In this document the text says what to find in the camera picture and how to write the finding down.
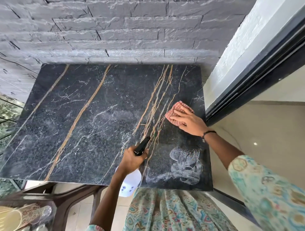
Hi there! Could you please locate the black door frame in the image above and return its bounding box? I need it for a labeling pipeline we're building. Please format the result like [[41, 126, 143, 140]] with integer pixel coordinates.
[[205, 7, 305, 127]]

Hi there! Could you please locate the person's left hand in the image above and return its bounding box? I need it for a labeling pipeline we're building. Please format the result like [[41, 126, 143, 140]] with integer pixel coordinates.
[[118, 145, 149, 175]]

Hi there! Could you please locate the dark brown plastic stool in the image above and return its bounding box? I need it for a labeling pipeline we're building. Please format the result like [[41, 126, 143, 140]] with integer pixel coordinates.
[[0, 182, 108, 231]]

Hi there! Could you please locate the black marble table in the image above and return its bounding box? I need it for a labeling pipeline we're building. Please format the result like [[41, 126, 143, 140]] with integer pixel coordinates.
[[0, 63, 214, 192]]

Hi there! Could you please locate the clear drinking glass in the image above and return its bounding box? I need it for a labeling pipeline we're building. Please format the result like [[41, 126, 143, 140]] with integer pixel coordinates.
[[31, 205, 52, 225]]

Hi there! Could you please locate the person's right forearm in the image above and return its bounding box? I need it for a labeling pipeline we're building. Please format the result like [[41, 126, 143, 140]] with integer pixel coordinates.
[[204, 133, 245, 169]]

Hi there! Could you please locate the cream floral cup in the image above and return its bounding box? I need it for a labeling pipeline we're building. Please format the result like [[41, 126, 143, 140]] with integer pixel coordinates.
[[0, 203, 42, 231]]

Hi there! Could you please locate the brown checked cloth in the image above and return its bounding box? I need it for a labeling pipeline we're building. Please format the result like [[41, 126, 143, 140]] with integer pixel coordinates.
[[165, 101, 195, 127]]

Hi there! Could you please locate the white spray bottle black head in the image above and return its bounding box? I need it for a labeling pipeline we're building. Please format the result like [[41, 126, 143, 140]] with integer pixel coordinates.
[[114, 136, 151, 197]]

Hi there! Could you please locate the person's left forearm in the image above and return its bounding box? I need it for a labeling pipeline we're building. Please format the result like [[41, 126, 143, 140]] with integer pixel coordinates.
[[90, 170, 129, 229]]

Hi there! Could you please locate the green leafy tree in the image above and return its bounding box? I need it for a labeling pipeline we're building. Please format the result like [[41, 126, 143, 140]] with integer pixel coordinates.
[[0, 95, 24, 195]]

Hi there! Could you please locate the black bead bracelet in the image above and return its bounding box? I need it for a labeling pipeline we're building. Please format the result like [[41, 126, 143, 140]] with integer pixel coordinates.
[[202, 130, 217, 143]]

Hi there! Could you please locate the person's right hand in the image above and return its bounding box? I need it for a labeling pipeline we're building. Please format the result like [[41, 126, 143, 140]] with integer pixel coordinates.
[[169, 106, 209, 137]]

